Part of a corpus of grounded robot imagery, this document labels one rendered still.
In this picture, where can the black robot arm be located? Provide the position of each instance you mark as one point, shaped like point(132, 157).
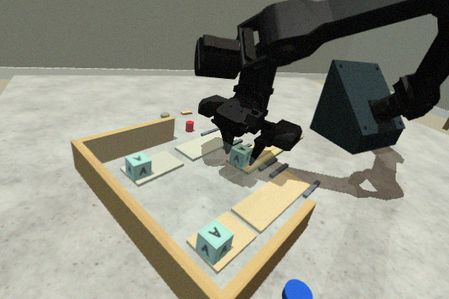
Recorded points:
point(293, 30)

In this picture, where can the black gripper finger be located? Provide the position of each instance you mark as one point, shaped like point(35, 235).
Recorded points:
point(260, 145)
point(226, 136)

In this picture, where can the blue cylinder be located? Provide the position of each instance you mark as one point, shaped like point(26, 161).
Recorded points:
point(295, 289)

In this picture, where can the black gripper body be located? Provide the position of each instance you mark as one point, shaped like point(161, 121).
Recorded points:
point(283, 134)

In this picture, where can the light green letter block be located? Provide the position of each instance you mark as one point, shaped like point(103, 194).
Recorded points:
point(244, 148)

